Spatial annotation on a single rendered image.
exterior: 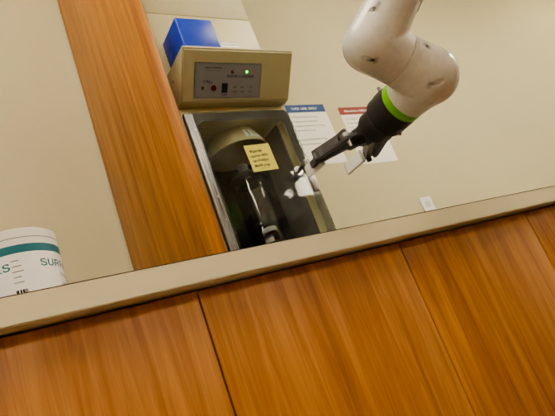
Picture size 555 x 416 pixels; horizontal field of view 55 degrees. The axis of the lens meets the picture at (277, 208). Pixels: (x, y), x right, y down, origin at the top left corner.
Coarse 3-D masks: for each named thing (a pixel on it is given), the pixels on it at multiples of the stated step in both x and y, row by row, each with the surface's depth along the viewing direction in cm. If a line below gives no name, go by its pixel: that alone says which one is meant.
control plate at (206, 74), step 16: (208, 64) 130; (224, 64) 132; (240, 64) 135; (256, 64) 138; (208, 80) 131; (224, 80) 134; (240, 80) 136; (256, 80) 139; (208, 96) 133; (224, 96) 135; (240, 96) 138; (256, 96) 141
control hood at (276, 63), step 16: (192, 48) 127; (208, 48) 129; (224, 48) 131; (240, 48) 134; (176, 64) 129; (192, 64) 128; (272, 64) 140; (288, 64) 143; (176, 80) 130; (192, 80) 129; (272, 80) 142; (288, 80) 145; (176, 96) 131; (192, 96) 130; (272, 96) 144
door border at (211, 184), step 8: (192, 120) 130; (192, 128) 129; (200, 144) 128; (200, 152) 127; (200, 160) 126; (208, 168) 126; (208, 176) 125; (208, 184) 124; (216, 184) 125; (216, 192) 124; (216, 200) 123; (216, 208) 122; (224, 208) 123; (224, 216) 122; (224, 224) 121; (232, 232) 121; (232, 240) 121; (232, 248) 120
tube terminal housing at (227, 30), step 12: (156, 24) 140; (168, 24) 142; (216, 24) 151; (228, 24) 153; (240, 24) 155; (156, 36) 138; (228, 36) 151; (240, 36) 153; (252, 36) 155; (252, 48) 153; (168, 72) 135; (180, 108) 132; (192, 108) 134; (204, 108) 135; (216, 108) 137; (228, 108) 139; (240, 108) 141; (252, 108) 143; (264, 108) 145; (276, 108) 147
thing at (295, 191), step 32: (224, 128) 134; (256, 128) 139; (288, 128) 144; (224, 160) 129; (288, 160) 139; (224, 192) 125; (256, 192) 130; (288, 192) 134; (320, 192) 139; (256, 224) 126; (288, 224) 130; (320, 224) 135
